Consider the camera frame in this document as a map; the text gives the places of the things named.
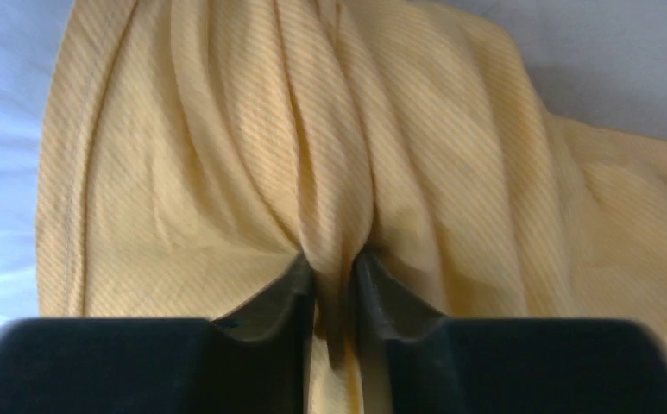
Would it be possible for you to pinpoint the white pillow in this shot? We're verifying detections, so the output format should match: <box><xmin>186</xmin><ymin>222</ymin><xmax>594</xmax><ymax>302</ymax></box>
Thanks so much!
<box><xmin>0</xmin><ymin>1</ymin><xmax>72</xmax><ymax>328</ymax></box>

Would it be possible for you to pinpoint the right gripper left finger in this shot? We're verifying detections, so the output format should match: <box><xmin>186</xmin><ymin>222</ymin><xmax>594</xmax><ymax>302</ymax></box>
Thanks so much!
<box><xmin>0</xmin><ymin>257</ymin><xmax>314</xmax><ymax>413</ymax></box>

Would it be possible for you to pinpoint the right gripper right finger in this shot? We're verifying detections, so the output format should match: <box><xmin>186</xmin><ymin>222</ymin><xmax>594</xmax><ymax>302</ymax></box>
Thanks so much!
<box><xmin>353</xmin><ymin>251</ymin><xmax>667</xmax><ymax>413</ymax></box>

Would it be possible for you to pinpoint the orange cartoon pillowcase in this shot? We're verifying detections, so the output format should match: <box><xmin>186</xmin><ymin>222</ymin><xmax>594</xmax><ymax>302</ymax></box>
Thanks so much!
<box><xmin>35</xmin><ymin>1</ymin><xmax>667</xmax><ymax>413</ymax></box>

